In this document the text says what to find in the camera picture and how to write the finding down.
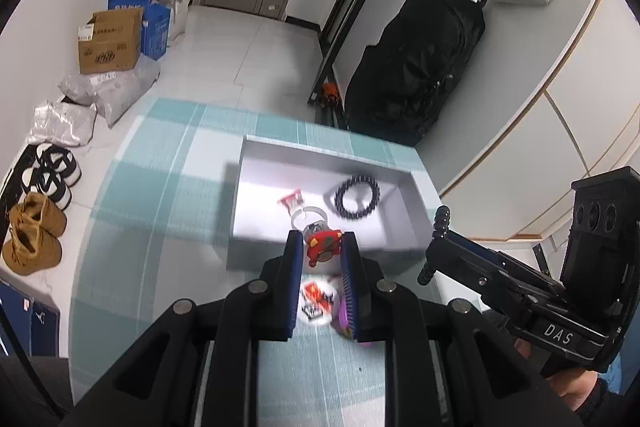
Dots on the grey jewelry tray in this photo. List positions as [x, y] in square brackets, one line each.
[270, 187]

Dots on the white cabinet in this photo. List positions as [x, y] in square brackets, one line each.
[565, 117]

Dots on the dark blue shoe box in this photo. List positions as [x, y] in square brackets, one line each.
[40, 332]

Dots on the black and white sneaker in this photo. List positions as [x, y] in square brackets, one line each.
[60, 164]
[47, 189]

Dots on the white plastic bag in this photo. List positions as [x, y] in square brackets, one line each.
[179, 19]

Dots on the red toy charm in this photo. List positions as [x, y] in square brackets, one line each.
[324, 243]

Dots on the grey parcel bag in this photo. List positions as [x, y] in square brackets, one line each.
[85, 88]
[125, 94]
[62, 124]

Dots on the brown cardboard box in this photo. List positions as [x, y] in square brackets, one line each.
[107, 47]

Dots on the brown suede boot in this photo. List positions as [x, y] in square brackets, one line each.
[30, 252]
[47, 217]

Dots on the teal checked tablecloth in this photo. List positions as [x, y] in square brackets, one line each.
[150, 207]

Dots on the person's right forearm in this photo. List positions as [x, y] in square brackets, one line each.
[617, 407]

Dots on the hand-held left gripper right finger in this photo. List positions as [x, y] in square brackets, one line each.
[350, 279]

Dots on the black backpack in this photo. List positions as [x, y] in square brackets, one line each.
[410, 72]

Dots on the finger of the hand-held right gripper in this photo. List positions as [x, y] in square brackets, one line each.
[465, 279]
[465, 249]

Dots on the blue cardboard box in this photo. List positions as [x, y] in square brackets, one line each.
[156, 32]

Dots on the purple hair accessory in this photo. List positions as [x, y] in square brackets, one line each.
[342, 319]

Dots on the orange and black tool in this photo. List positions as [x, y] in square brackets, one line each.
[330, 93]

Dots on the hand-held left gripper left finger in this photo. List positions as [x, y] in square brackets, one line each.
[295, 279]

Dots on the person's right hand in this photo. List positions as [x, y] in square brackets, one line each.
[575, 389]

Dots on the orange round badge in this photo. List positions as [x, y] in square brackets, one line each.
[312, 296]

